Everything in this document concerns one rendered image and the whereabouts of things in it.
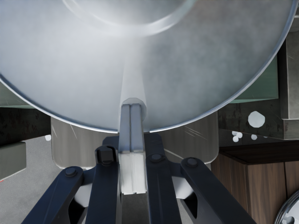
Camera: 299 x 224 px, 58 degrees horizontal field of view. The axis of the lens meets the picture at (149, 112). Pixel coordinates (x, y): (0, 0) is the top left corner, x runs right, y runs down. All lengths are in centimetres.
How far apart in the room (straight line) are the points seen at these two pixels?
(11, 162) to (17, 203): 65
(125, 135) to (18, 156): 37
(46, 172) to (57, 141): 84
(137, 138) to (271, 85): 28
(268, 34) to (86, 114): 17
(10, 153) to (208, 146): 34
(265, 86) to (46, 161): 85
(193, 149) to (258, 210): 54
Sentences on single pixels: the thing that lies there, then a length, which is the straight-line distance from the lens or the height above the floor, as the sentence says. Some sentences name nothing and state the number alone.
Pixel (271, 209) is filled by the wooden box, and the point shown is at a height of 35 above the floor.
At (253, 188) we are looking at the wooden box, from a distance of 74.
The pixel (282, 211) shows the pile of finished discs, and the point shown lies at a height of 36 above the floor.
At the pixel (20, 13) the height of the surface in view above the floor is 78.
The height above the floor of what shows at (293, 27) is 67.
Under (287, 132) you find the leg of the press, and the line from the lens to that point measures 44.
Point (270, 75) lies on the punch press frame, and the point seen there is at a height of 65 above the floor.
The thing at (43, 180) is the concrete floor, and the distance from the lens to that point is 109.
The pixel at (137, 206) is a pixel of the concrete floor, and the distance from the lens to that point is 106.
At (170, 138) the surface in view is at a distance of 23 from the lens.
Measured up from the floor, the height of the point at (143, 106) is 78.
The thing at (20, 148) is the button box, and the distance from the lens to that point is 52.
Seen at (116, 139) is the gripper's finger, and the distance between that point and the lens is 18.
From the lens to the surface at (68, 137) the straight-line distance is 23.
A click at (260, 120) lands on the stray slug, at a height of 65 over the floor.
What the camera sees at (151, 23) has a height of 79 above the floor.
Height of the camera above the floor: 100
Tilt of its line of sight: 87 degrees down
